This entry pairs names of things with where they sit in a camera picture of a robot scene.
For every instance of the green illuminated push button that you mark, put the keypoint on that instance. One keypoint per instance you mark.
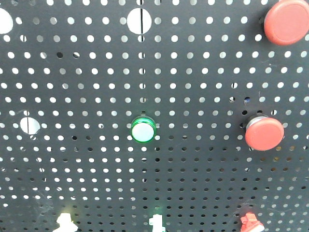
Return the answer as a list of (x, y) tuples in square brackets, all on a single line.
[(143, 129)]

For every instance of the black perforated pegboard panel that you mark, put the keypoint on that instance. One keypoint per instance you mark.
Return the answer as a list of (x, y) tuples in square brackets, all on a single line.
[(74, 74)]

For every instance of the lower red mushroom button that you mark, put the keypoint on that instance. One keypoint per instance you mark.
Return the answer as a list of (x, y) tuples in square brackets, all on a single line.
[(263, 133)]

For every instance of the red mushroom button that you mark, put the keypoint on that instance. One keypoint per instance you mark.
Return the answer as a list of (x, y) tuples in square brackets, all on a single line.
[(286, 22), (263, 133)]

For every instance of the upper red mushroom button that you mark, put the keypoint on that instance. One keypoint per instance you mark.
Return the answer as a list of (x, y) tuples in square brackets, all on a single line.
[(286, 22)]

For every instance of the white green toggle switch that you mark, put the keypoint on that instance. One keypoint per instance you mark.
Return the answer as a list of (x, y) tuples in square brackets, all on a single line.
[(156, 221)]

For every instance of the yellow toggle switch lower left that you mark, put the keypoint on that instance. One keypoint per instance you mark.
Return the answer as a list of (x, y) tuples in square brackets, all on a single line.
[(65, 223)]

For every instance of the red toggle switch lower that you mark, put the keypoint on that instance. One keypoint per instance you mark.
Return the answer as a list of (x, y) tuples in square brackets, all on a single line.
[(251, 224)]

